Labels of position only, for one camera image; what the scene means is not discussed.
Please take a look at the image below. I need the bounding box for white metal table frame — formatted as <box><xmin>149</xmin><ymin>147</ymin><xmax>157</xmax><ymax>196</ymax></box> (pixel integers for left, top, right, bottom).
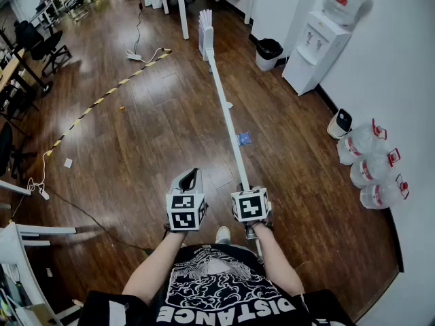
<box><xmin>0</xmin><ymin>222</ymin><xmax>77</xmax><ymax>326</ymax></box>

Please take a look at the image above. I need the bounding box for person's left forearm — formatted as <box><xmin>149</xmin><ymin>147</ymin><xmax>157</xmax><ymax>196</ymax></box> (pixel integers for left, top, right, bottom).
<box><xmin>121</xmin><ymin>230</ymin><xmax>188</xmax><ymax>305</ymax></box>

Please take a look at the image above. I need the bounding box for white table foot bar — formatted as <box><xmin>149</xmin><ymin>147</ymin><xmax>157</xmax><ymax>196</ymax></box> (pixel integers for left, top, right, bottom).
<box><xmin>0</xmin><ymin>180</ymin><xmax>32</xmax><ymax>196</ymax></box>

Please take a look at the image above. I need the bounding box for person's right forearm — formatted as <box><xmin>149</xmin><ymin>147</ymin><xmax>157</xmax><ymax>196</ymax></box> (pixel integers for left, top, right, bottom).
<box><xmin>250</xmin><ymin>221</ymin><xmax>306</xmax><ymax>298</ymax></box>

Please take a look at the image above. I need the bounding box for white water dispenser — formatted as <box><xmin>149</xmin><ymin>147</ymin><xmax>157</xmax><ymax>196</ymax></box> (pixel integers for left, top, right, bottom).
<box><xmin>281</xmin><ymin>10</ymin><xmax>353</xmax><ymax>96</ymax></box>

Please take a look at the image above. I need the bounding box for black legged wooden top desk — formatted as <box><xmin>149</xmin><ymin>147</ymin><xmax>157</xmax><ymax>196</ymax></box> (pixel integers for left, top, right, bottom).
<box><xmin>0</xmin><ymin>48</ymin><xmax>54</xmax><ymax>98</ymax></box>

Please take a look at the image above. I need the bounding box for long black floor cable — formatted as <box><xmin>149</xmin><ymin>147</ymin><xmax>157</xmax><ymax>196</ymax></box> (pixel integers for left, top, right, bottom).
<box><xmin>47</xmin><ymin>185</ymin><xmax>154</xmax><ymax>254</ymax></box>

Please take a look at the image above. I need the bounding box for coiled white cable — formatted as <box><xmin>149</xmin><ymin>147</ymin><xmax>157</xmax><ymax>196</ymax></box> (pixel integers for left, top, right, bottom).
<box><xmin>27</xmin><ymin>151</ymin><xmax>50</xmax><ymax>196</ymax></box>

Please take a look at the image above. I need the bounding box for white broom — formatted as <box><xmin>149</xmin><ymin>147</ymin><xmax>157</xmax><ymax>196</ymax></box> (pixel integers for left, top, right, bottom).
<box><xmin>198</xmin><ymin>8</ymin><xmax>265</xmax><ymax>266</ymax></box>

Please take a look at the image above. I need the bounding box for person's right white shoe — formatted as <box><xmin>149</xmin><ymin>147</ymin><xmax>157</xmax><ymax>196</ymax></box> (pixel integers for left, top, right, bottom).
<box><xmin>215</xmin><ymin>225</ymin><xmax>232</xmax><ymax>245</ymax></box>

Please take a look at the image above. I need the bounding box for long yellow black cable cover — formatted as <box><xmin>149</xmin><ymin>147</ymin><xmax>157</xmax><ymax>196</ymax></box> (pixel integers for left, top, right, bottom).
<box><xmin>46</xmin><ymin>48</ymin><xmax>173</xmax><ymax>156</ymax></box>

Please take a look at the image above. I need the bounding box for small white heater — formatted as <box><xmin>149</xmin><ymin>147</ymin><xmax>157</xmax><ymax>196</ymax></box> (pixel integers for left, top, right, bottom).
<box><xmin>326</xmin><ymin>108</ymin><xmax>353</xmax><ymax>139</ymax></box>

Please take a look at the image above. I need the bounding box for large water dispenser bottle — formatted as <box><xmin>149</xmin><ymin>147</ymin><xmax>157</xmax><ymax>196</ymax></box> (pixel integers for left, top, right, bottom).
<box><xmin>322</xmin><ymin>0</ymin><xmax>373</xmax><ymax>26</ymax></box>

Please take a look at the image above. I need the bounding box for white power strip cable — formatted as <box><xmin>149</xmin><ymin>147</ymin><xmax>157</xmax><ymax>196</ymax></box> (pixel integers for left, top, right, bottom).
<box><xmin>139</xmin><ymin>48</ymin><xmax>164</xmax><ymax>63</ymax></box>

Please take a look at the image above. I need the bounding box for white bin black bag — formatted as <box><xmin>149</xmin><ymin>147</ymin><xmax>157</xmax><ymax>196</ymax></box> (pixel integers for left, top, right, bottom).
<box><xmin>255</xmin><ymin>38</ymin><xmax>284</xmax><ymax>71</ymax></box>

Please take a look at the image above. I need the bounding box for person's black printed shirt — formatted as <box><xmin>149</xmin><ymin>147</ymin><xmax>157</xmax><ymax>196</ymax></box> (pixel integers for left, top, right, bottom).
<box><xmin>77</xmin><ymin>243</ymin><xmax>356</xmax><ymax>326</ymax></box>

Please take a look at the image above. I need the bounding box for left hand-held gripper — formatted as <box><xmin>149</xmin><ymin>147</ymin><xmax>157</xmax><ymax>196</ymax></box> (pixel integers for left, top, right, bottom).
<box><xmin>165</xmin><ymin>168</ymin><xmax>207</xmax><ymax>232</ymax></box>

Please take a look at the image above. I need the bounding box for thin black power cable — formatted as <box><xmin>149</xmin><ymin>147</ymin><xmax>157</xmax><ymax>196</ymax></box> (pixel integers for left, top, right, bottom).
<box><xmin>133</xmin><ymin>0</ymin><xmax>144</xmax><ymax>56</ymax></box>

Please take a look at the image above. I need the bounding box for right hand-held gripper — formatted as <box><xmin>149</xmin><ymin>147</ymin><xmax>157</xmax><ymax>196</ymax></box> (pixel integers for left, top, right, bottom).
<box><xmin>230</xmin><ymin>187</ymin><xmax>273</xmax><ymax>240</ymax></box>

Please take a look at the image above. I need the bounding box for black office chair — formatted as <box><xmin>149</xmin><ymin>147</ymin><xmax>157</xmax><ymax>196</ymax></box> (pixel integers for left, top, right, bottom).
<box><xmin>15</xmin><ymin>20</ymin><xmax>45</xmax><ymax>60</ymax></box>
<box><xmin>0</xmin><ymin>122</ymin><xmax>37</xmax><ymax>179</ymax></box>
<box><xmin>33</xmin><ymin>29</ymin><xmax>73</xmax><ymax>78</ymax></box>
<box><xmin>0</xmin><ymin>83</ymin><xmax>38</xmax><ymax>122</ymax></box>

